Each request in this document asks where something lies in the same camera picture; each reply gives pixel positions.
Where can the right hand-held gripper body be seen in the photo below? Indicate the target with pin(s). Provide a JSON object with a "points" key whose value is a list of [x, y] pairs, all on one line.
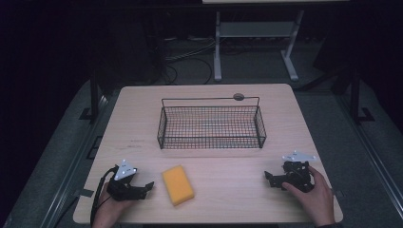
{"points": [[297, 174]]}

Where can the person's right hand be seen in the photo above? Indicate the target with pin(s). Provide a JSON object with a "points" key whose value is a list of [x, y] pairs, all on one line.
{"points": [[313, 196]]}

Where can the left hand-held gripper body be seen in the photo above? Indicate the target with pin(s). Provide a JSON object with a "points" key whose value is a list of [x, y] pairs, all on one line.
{"points": [[122, 185]]}

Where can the black metal post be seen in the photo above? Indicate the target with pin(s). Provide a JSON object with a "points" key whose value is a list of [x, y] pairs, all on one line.
{"points": [[94, 95], [356, 95]]}

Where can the yellow sponge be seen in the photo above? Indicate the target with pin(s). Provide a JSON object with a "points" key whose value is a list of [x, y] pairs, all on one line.
{"points": [[177, 185]]}

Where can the white metal stand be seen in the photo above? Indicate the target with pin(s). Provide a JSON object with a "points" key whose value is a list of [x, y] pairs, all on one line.
{"points": [[256, 41]]}

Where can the person's left hand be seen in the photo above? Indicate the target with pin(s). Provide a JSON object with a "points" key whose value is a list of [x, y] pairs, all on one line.
{"points": [[109, 207]]}

